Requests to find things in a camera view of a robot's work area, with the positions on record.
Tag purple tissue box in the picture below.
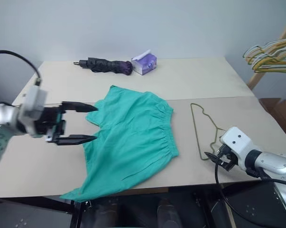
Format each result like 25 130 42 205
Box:
131 49 158 76

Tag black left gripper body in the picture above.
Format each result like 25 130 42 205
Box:
36 104 67 143

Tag black purple folded umbrella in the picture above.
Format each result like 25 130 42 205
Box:
73 57 134 76

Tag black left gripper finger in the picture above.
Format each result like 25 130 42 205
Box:
61 101 99 113
55 134 98 146

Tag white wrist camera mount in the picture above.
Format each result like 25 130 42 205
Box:
219 126 262 171
19 85 49 139

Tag pale green wire hanger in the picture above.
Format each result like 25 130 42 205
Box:
242 37 286 60

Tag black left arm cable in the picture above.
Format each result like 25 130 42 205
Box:
0 49 43 86

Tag black table frame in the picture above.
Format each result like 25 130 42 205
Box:
0 187 229 228

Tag olive wire hanger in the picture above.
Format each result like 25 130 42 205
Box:
190 103 227 162

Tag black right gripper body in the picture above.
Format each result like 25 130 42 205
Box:
215 144 239 172

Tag green shorts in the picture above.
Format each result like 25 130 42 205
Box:
59 85 181 203

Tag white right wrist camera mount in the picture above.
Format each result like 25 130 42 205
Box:
219 126 262 171

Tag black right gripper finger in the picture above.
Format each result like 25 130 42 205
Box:
204 152 221 164

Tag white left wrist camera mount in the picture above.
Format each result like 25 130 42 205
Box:
19 85 49 139

